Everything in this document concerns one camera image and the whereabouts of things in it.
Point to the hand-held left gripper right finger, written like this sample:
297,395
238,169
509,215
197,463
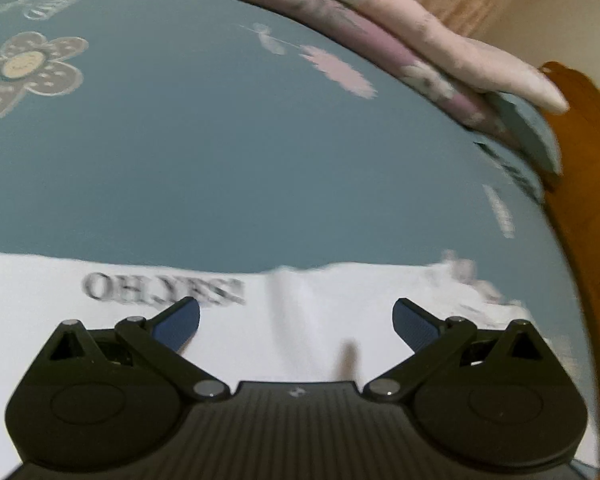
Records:
412,325

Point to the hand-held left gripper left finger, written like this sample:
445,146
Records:
180,317

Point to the white long-sleeved printed shirt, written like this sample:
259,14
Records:
330,300

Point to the blue floral bed sheet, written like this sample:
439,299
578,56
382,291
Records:
180,160

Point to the teal pillow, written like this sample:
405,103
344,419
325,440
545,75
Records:
525,130
510,170

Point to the wooden bed headboard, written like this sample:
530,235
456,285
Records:
590,185

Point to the purple floral quilt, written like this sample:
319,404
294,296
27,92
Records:
340,25

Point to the pink floral quilt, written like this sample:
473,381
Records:
405,15

